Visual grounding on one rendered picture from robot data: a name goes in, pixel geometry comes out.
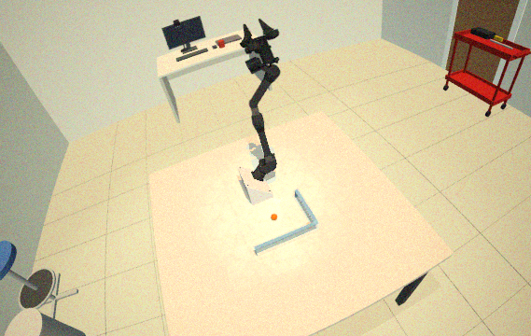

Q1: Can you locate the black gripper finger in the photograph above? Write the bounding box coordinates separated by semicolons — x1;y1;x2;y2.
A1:
259;19;273;35
242;23;252;41

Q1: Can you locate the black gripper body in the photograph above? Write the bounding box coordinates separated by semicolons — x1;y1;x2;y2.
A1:
239;29;280;55

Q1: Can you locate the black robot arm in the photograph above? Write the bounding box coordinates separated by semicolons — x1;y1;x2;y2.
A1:
245;40;280;182

